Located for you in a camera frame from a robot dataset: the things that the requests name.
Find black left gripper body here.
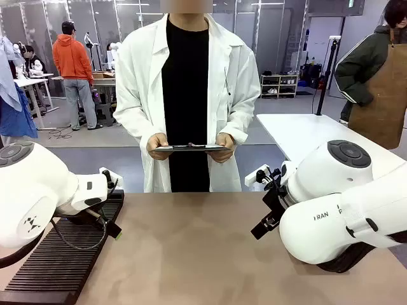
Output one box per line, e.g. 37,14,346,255
83,206,111,227

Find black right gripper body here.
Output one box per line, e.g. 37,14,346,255
261,182,288,220

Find dark grey clipboard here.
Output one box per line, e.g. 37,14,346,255
155,142,231,153

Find person's right forearm white sleeve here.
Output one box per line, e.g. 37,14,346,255
113,101,160,150

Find person's left forearm white sleeve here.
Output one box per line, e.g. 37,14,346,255
226,98,261,147

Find black slotted PCB rack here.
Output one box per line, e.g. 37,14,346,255
0,189,125,305

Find person's left hand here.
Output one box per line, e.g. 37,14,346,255
204,133,237,164

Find person's right hand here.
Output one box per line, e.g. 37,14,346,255
146,133,174,161

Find large white table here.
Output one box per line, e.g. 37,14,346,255
256,113,407,179

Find black plastic tray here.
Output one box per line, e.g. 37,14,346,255
317,241,382,275

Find wooden shoe shelf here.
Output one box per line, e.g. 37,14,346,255
259,73,300,99

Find grey workbench desk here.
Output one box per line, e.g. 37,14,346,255
50,75,118,126

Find black equipment bags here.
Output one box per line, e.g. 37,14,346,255
300,56,326,90

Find black tripod stand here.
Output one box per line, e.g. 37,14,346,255
315,36,342,116

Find person in white lab coat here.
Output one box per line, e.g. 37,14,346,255
112,0,262,194

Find person in blue shirt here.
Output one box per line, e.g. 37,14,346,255
0,34,39,147

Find small white desk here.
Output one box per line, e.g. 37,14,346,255
13,72,60,132

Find person in orange hoodie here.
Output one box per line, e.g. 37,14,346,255
52,20,104,132

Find person in brown apron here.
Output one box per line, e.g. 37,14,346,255
334,0,407,151

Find seated person in dark jacket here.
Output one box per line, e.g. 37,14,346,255
18,44,48,77

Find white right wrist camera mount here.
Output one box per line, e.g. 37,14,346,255
244,163,271,186

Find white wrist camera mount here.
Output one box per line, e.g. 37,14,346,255
244,163,271,186
99,167,123,189

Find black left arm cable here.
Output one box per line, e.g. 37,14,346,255
50,177,119,251

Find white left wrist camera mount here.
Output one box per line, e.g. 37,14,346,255
99,167,123,189

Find black floor cables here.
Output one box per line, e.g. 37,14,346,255
46,125,74,140

